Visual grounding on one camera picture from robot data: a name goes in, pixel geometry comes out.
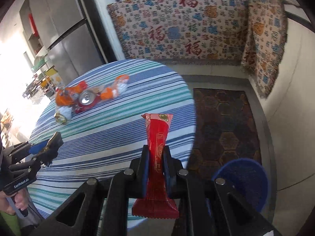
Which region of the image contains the red snack wrapper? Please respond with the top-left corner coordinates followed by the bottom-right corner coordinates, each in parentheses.
top-left (132, 113), bottom-right (179, 219)

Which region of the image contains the crushed red soda can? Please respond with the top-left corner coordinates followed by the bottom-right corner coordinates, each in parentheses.
top-left (75, 90), bottom-right (100, 113)

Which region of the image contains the orange white plastic wrapper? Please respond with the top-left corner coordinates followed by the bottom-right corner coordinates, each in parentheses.
top-left (100, 74), bottom-right (129, 100)

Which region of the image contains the white floral paper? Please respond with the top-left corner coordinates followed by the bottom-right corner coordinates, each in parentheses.
top-left (54, 106), bottom-right (72, 124)

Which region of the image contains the green sleeved left forearm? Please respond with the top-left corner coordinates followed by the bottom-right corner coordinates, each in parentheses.
top-left (1, 211), bottom-right (21, 235)

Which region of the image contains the person's left hand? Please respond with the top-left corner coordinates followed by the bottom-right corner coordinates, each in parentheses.
top-left (0, 188), bottom-right (29, 215)

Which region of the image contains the striped blue green tablecloth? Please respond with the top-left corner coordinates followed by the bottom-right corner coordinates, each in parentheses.
top-left (28, 60), bottom-right (196, 217)

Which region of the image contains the cluttered storage shelf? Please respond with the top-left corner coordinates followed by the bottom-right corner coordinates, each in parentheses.
top-left (22, 54), bottom-right (64, 100)

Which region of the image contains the dark hexagon pattern rug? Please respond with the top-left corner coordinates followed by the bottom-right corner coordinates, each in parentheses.
top-left (187, 88), bottom-right (262, 180)

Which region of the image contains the blue plastic waste basket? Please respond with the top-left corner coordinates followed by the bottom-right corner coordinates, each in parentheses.
top-left (212, 158), bottom-right (270, 212)

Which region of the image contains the stainless steel refrigerator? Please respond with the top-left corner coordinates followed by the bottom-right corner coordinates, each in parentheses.
top-left (29, 0), bottom-right (106, 84)

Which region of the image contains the patterned Chinese character blanket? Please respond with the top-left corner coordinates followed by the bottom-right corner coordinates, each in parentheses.
top-left (107, 0), bottom-right (287, 98)

